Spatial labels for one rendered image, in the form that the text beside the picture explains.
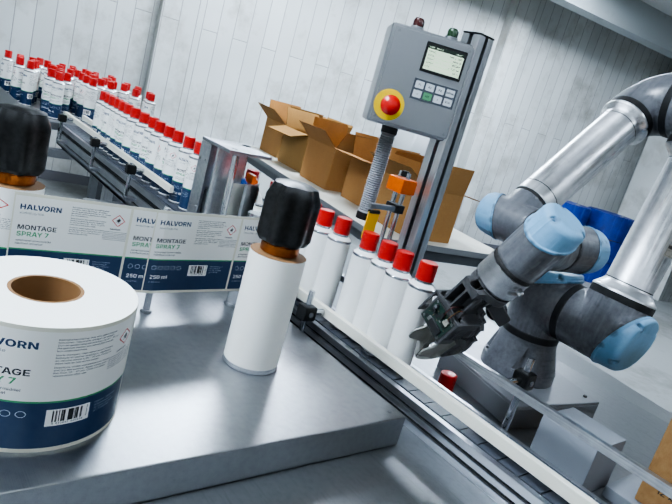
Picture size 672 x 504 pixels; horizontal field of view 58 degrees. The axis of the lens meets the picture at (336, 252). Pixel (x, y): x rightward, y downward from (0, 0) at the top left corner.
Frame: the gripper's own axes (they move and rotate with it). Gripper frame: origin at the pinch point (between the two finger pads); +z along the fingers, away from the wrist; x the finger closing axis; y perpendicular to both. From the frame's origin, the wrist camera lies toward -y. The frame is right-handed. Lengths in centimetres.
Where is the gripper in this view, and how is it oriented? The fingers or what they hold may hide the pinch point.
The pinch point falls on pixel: (423, 351)
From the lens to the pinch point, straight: 108.9
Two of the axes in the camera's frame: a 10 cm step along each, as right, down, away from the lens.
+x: 3.8, 7.8, -5.0
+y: -7.6, -0.5, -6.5
